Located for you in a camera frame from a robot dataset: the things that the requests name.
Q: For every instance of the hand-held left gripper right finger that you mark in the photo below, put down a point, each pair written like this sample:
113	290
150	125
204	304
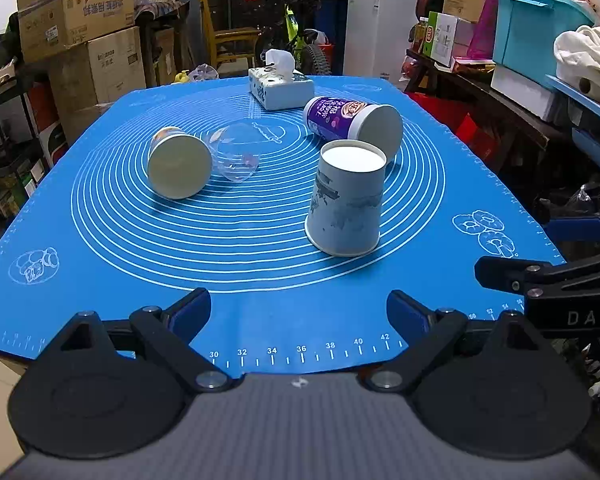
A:
405	316

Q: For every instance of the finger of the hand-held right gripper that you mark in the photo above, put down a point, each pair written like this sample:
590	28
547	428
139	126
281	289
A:
510	272
575	229

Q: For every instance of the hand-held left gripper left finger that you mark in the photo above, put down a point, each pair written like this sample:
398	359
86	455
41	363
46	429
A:
192	312

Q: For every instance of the white blue paper cup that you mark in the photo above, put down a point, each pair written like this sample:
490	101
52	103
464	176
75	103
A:
347	200

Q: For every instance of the orange rimmed paper cup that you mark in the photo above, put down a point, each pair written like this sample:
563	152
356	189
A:
180	167

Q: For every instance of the clear plastic cup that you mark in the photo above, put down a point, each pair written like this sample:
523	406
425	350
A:
237	152

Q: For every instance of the purple paper cup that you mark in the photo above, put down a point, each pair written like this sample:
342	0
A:
330	117

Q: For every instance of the blue silicone baking mat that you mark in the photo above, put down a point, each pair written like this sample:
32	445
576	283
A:
130	260

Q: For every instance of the white foam box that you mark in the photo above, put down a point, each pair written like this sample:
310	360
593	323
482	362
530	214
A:
522	92

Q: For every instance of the white crumpled cloth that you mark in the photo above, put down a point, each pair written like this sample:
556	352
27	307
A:
590	52

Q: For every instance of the teal plastic storage bin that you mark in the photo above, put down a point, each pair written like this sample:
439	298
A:
535	35

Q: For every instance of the pink plastic bag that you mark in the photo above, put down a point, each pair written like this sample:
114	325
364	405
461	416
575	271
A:
484	30

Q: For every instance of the green white carton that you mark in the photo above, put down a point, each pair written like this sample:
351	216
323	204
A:
442	37

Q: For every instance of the yellow plush toy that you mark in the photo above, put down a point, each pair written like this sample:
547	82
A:
181	77

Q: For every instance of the crushed clear plastic bottle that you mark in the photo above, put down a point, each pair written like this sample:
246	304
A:
204	72

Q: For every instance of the white blue tissue box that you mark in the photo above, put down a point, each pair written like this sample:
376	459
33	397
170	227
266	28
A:
280	87

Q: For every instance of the dark metal shelf rack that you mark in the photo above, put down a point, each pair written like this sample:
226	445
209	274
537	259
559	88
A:
10	150

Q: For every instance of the orange drink bottle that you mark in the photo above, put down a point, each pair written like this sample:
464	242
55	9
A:
420	35

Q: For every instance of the large plain cardboard box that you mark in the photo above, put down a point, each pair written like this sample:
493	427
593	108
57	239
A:
105	70

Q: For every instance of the white chest freezer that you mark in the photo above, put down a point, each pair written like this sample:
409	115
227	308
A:
380	30

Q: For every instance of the wooden chair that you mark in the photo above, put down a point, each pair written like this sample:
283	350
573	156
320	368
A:
227	37

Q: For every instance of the green black bicycle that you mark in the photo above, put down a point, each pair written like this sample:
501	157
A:
300	40

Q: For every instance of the open cardboard box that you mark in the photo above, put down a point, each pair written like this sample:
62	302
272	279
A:
75	15

